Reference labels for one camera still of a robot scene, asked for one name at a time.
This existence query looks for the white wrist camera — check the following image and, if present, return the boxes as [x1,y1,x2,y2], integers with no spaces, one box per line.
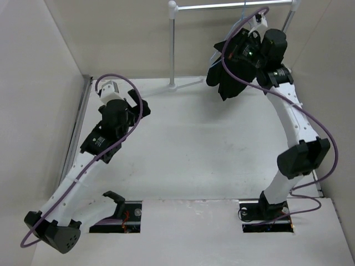
[99,80,123,105]
[248,13,268,35]

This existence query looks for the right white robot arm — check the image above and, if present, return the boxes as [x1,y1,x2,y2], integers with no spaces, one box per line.
[239,29,331,223]

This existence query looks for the black trousers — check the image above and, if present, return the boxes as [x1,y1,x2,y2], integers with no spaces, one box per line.
[206,28,260,101]

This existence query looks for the aluminium frame rail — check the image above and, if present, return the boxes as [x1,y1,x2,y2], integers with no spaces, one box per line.
[312,170,324,198]
[58,75,93,183]

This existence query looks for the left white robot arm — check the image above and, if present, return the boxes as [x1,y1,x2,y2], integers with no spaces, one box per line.
[24,86,150,254]

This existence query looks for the left aluminium frame rail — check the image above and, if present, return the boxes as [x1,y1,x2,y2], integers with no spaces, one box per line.
[58,75,93,183]

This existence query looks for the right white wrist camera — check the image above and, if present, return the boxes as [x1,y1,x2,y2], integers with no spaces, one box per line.
[248,13,268,35]

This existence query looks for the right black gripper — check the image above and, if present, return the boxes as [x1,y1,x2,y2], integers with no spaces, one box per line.
[214,28,267,69]

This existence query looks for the light blue wire hanger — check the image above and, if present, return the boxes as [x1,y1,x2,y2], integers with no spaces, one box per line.
[209,1,258,69]

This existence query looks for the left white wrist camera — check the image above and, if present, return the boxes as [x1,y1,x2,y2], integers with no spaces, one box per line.
[99,80,123,105]

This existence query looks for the white clothes rack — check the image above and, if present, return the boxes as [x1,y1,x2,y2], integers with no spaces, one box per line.
[143,0,302,98]

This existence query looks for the right aluminium frame rail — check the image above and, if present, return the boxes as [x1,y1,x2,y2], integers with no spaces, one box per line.
[312,170,324,198]

